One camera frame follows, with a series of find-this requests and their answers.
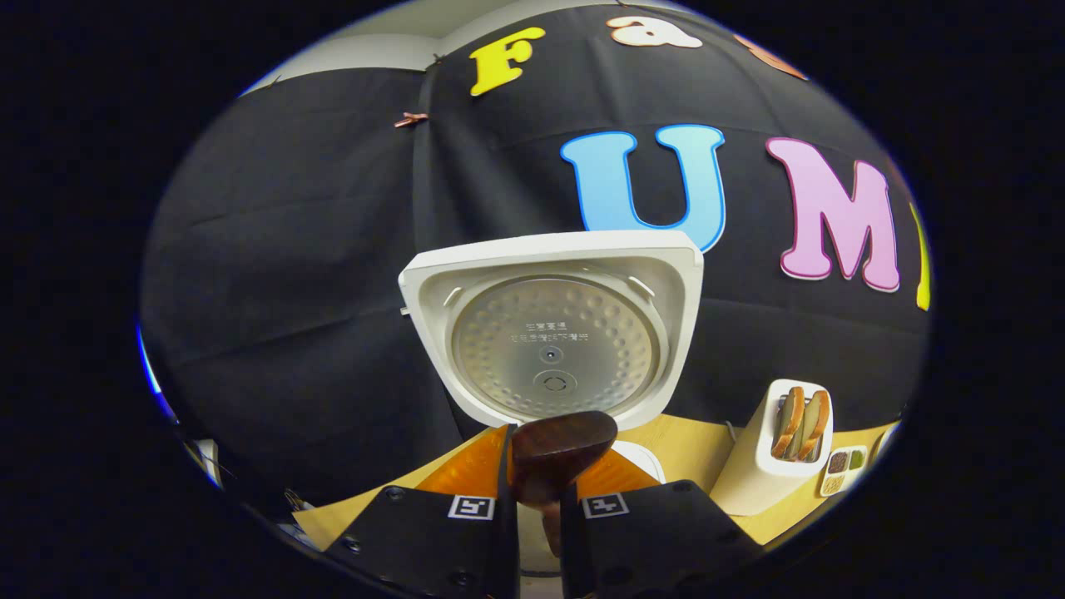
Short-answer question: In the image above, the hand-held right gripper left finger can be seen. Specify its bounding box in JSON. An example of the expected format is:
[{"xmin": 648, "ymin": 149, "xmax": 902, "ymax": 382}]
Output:
[{"xmin": 323, "ymin": 423, "xmax": 521, "ymax": 599}]

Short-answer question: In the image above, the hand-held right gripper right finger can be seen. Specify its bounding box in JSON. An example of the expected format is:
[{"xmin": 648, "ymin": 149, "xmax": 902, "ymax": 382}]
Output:
[{"xmin": 559, "ymin": 445, "xmax": 765, "ymax": 599}]

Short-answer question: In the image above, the brown wooden spoon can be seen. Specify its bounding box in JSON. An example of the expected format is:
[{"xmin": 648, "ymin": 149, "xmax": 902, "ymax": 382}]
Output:
[{"xmin": 509, "ymin": 410, "xmax": 618, "ymax": 557}]

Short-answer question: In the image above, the white rice cooker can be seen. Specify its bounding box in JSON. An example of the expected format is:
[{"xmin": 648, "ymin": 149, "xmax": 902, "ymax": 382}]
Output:
[{"xmin": 398, "ymin": 230, "xmax": 705, "ymax": 577}]

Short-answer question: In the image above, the white toaster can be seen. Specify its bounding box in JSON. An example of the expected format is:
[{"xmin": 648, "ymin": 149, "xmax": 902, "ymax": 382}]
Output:
[{"xmin": 710, "ymin": 379, "xmax": 835, "ymax": 517}]

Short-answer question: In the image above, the toast bread slice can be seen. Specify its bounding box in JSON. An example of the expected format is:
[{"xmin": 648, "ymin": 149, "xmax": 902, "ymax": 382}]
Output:
[
  {"xmin": 771, "ymin": 386, "xmax": 805, "ymax": 460},
  {"xmin": 797, "ymin": 390, "xmax": 831, "ymax": 461}
]

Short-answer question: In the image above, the white divided grain dish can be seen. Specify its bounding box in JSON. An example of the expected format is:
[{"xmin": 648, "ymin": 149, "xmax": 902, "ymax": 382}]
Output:
[{"xmin": 820, "ymin": 445, "xmax": 869, "ymax": 498}]

